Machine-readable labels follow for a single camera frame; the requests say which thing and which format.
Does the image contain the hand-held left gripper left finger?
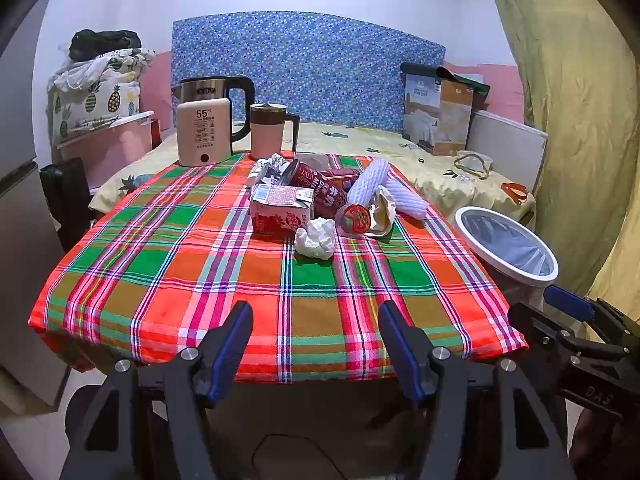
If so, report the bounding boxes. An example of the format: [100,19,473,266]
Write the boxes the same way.
[59,301,255,480]

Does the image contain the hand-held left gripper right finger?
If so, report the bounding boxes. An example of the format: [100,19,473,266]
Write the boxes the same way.
[377,300,578,480]

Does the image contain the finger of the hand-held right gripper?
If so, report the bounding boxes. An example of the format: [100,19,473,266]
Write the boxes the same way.
[544,284,636,348]
[507,302,581,361]

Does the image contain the white trash bin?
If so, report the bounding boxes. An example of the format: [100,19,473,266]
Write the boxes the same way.
[454,206,559,311]

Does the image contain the grey plastic bin liner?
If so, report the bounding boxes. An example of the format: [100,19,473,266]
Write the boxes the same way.
[460,210,553,277]

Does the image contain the white tissue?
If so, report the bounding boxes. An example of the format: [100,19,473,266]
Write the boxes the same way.
[294,218,337,261]

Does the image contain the beige paper wrapper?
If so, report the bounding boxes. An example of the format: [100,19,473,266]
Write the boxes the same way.
[367,185,397,238]

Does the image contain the pink white milk carton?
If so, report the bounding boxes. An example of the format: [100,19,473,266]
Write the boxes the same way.
[249,183,316,235]

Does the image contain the white foam net sleeve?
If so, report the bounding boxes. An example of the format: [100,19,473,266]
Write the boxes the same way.
[385,167,430,221]
[348,157,390,207]

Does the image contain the black white printed wrapper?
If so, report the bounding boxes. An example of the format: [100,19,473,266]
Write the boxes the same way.
[248,155,293,187]

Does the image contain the small red can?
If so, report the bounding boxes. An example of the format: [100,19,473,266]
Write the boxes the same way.
[320,167,361,192]

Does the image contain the large red can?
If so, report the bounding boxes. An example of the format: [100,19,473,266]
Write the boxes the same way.
[280,159,349,218]

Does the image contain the plaid tablecloth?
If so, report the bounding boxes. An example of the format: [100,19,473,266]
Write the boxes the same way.
[27,152,530,383]

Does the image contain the yellow pineapple bedsheet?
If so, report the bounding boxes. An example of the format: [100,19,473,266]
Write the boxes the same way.
[89,121,537,226]

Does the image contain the white panel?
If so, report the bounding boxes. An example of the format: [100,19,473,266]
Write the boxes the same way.
[467,110,549,193]

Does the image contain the yellow green curtain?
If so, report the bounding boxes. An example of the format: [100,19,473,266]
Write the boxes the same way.
[482,0,640,311]

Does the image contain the pink mug brown lid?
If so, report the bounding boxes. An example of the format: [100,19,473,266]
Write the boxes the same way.
[248,103,301,161]

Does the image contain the white thermos kettle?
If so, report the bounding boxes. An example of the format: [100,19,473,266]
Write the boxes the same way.
[176,99,234,167]

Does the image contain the printed cardboard bedding box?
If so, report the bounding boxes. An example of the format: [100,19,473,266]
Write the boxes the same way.
[402,62,476,157]

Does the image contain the black suitcase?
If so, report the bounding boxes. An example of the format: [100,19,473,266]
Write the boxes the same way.
[40,157,93,253]

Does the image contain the pink storage box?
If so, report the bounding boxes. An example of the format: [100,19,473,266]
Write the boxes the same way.
[56,110,156,188]

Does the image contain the dark green bag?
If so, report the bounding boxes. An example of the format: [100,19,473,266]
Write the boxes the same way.
[435,66,491,111]

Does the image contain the stainless steel electric kettle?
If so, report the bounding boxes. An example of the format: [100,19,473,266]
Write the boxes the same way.
[171,75,256,142]

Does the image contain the grey refrigerator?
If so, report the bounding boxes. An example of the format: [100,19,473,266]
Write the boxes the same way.
[0,0,71,411]

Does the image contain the pineapple print quilt bundle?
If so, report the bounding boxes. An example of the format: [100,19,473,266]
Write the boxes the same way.
[47,49,156,148]

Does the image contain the blue floral headboard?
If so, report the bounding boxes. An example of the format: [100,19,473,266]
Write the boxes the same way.
[171,11,447,133]

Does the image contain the black bag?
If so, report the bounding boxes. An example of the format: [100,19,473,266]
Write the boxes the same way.
[69,29,143,61]

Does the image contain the olive strap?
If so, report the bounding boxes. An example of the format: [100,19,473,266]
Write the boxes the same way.
[454,154,491,180]

